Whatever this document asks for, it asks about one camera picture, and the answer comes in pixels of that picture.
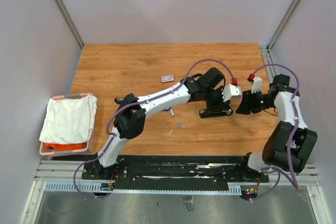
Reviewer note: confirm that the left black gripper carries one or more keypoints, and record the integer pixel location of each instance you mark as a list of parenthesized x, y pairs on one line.
[(221, 103)]

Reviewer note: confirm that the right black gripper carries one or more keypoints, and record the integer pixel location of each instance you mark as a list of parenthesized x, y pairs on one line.
[(247, 106)]

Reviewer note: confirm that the small black clip object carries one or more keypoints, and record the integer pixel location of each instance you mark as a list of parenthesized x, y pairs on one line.
[(217, 111)]

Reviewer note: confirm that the red white staple box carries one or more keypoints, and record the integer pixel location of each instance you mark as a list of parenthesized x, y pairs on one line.
[(166, 79)]

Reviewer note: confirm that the blue black stapler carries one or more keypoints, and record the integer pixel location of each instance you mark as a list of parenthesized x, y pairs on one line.
[(122, 100)]

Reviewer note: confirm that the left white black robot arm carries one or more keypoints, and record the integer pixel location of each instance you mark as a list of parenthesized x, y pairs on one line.
[(128, 122)]

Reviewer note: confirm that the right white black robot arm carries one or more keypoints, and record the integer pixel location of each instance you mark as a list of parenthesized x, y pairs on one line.
[(291, 138)]

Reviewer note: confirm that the pink plastic basket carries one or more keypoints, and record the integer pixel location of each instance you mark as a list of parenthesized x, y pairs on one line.
[(46, 149)]

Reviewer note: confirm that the white cloth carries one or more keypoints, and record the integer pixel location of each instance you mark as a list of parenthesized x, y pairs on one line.
[(69, 121)]

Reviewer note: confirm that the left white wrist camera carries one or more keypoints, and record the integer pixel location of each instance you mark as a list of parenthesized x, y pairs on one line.
[(231, 91)]

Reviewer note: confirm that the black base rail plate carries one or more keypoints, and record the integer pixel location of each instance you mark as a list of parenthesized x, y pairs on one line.
[(174, 168)]

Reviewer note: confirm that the white slotted cable duct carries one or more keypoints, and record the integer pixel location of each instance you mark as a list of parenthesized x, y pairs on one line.
[(149, 187)]

